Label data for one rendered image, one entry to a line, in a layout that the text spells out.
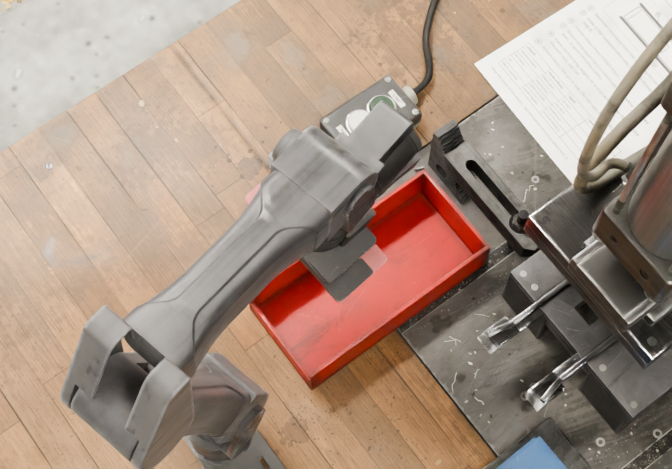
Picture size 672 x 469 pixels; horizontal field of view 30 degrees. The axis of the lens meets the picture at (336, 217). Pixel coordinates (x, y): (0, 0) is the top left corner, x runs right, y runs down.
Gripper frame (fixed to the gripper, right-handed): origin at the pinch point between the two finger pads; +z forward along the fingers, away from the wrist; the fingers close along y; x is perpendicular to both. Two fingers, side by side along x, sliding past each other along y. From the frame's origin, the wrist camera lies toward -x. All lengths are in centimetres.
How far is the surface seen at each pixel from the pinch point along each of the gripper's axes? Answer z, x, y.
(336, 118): 15.3, -15.3, 10.0
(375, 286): 13.9, -4.8, -7.9
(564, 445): 7.1, -7.1, -34.5
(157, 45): 121, -28, 60
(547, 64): 16.6, -40.3, -1.7
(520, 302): 7.9, -14.5, -20.1
